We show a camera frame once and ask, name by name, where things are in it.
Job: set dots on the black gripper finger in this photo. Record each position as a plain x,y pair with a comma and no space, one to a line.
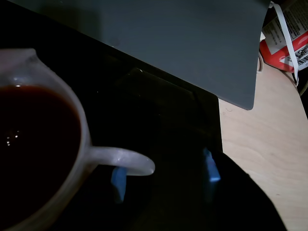
235,202
118,183

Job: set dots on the translucent plastic kettle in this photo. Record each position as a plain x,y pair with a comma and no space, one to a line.
81,134

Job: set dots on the black silicone work mat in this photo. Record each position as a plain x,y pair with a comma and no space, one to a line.
149,115

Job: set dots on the red and white box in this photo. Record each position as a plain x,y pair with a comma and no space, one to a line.
276,55

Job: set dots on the grey desk pad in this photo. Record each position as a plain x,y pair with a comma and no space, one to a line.
183,43

